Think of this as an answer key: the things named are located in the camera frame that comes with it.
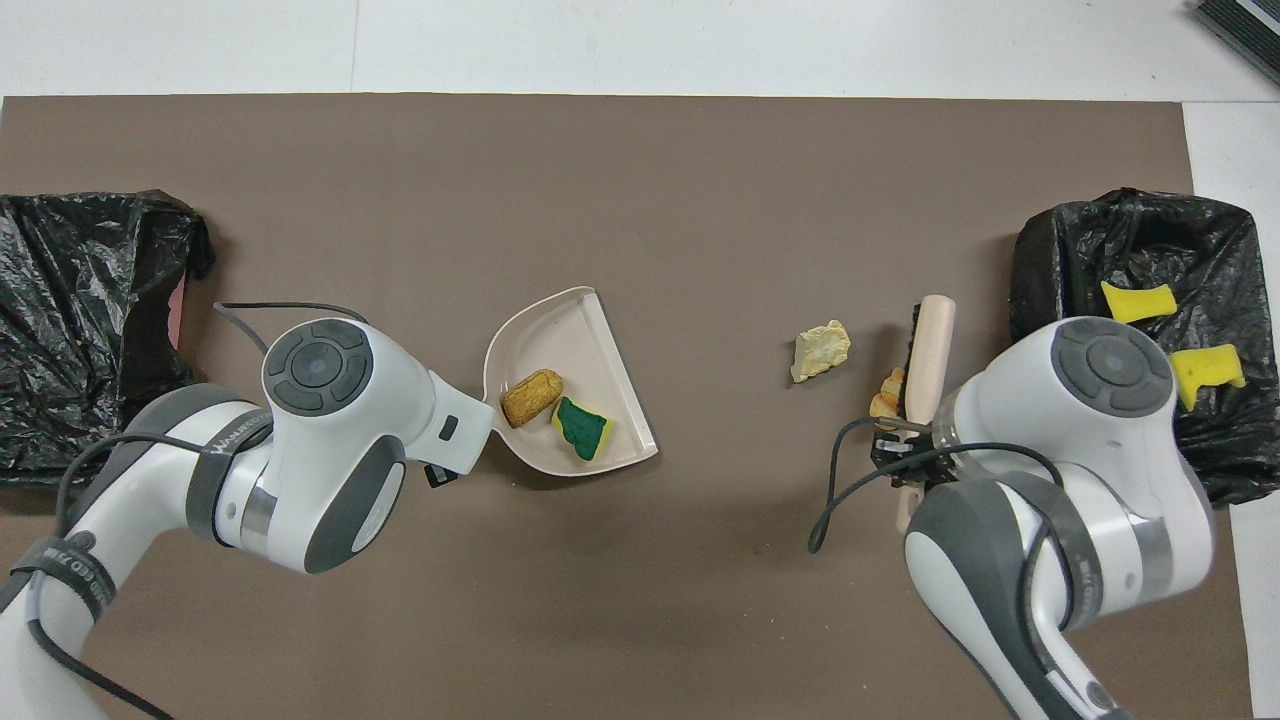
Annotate brown table mat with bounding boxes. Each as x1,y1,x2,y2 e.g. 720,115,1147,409
0,95,1256,720

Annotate beige hand brush black bristles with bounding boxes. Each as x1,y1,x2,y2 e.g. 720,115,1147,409
895,295,957,536

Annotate orange-brown foam lump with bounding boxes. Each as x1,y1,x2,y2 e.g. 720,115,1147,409
501,369,565,429

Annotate beige plastic dustpan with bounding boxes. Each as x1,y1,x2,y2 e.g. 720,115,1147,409
483,287,660,477

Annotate cream foam chunk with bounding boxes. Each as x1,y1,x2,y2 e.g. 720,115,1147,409
868,368,906,419
790,320,852,384

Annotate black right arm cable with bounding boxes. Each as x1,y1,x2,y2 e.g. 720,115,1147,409
808,415,1101,720

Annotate black bag lined pink bin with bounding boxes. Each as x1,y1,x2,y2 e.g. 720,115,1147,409
0,190,216,491

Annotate wedge yellow sponge piece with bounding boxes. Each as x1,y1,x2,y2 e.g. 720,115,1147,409
1100,280,1178,327

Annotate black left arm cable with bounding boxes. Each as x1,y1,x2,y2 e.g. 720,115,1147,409
0,300,371,720

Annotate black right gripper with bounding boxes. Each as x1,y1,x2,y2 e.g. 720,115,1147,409
870,428,963,491

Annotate dark ribbed box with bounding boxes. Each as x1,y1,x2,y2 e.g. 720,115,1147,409
1190,0,1280,86

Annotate green and yellow sponge piece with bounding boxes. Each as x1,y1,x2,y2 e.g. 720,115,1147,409
551,396,615,463

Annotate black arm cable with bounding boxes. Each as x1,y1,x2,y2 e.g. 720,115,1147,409
808,415,1101,720
0,300,371,720

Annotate notched yellow sponge piece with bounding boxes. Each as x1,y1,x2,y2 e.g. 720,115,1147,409
1170,344,1247,412

